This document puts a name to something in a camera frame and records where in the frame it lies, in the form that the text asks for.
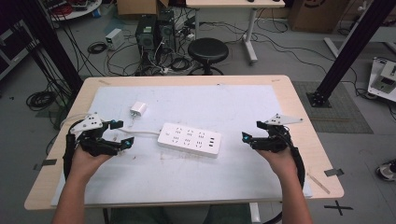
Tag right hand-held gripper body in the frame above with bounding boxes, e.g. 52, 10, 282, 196
250, 113, 304, 154

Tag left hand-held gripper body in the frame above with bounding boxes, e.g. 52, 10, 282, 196
65, 112, 125, 158

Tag person's right hand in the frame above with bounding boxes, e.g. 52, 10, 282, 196
256, 147, 299, 181

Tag person's left hand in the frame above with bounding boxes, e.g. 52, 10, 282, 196
68, 145, 114, 185

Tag white charger plug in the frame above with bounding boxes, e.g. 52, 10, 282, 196
129, 101, 149, 119

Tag grey tape piece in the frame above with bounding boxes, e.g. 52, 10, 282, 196
33, 158, 58, 172
323, 168, 345, 177

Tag white power strip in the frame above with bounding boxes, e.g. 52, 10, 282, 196
157, 121, 222, 159

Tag thin wooden strip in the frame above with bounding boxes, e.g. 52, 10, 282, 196
306, 172, 332, 195

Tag white table mat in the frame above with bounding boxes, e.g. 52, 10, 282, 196
50, 84, 313, 208

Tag grey floor mat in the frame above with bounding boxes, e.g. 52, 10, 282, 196
292, 80, 375, 135

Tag wooden table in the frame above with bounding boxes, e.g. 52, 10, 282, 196
23, 74, 345, 211

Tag white power supply box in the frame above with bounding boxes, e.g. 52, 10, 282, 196
105, 28, 126, 51

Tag person's legs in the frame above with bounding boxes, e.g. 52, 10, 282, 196
108, 203, 252, 224

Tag black round stool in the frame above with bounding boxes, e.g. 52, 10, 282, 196
187, 37, 230, 76

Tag black metal stand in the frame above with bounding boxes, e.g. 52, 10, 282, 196
0, 0, 84, 94
306, 0, 396, 108

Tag black tape cross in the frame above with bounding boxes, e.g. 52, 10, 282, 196
323, 200, 354, 217

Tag black computer tower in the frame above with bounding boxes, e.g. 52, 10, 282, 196
134, 14, 159, 76
157, 9, 177, 54

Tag grey equipment rack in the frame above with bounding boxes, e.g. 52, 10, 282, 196
0, 20, 39, 80

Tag round white table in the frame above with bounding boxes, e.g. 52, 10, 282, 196
40, 0, 103, 22

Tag person's shoe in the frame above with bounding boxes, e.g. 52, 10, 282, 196
375, 159, 396, 183

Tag small cardboard box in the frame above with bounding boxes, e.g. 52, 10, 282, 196
116, 0, 169, 17

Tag large cardboard box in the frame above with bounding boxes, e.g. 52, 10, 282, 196
288, 0, 351, 35

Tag white desk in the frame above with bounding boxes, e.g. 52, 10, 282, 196
185, 0, 286, 65

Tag white device on floor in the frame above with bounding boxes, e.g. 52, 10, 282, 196
367, 56, 396, 104

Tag white power strip cable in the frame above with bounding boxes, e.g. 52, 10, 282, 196
60, 112, 162, 137

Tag thick black gripper cable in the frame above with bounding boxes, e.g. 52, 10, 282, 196
262, 125, 306, 224
63, 119, 82, 182

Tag coiled black cable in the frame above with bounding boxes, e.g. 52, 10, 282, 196
87, 41, 108, 55
25, 91, 57, 112

